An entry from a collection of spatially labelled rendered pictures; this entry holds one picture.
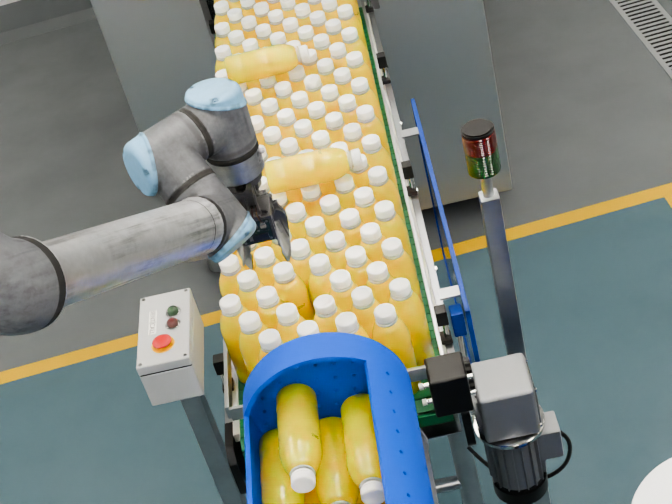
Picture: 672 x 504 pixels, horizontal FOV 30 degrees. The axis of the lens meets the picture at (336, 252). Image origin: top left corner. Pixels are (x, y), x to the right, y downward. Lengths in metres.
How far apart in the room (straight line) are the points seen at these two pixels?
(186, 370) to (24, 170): 2.98
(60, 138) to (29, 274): 3.86
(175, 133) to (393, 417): 0.55
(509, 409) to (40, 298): 1.17
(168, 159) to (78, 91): 3.68
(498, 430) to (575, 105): 2.40
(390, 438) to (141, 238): 0.49
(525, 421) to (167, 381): 0.68
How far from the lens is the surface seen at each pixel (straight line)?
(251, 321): 2.31
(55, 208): 4.89
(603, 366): 3.63
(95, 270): 1.59
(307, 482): 1.98
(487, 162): 2.37
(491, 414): 2.41
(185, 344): 2.31
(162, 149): 1.94
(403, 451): 1.90
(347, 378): 2.10
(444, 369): 2.25
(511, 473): 2.55
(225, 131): 1.99
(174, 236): 1.76
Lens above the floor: 2.57
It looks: 38 degrees down
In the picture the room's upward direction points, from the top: 15 degrees counter-clockwise
